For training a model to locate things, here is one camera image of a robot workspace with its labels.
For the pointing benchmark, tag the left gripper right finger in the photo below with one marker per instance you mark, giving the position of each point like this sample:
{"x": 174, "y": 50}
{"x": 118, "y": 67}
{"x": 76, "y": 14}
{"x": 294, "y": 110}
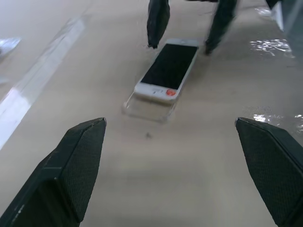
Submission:
{"x": 277, "y": 175}

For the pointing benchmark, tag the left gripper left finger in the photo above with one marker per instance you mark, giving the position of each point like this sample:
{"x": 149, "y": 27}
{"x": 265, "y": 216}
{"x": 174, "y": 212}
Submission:
{"x": 71, "y": 170}

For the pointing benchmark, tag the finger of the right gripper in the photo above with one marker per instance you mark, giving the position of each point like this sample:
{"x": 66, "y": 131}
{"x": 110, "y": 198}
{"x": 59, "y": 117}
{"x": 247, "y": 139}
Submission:
{"x": 157, "y": 21}
{"x": 221, "y": 21}

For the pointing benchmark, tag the white smartphone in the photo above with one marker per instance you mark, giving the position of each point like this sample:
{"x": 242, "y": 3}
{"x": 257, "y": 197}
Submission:
{"x": 170, "y": 63}
{"x": 146, "y": 110}

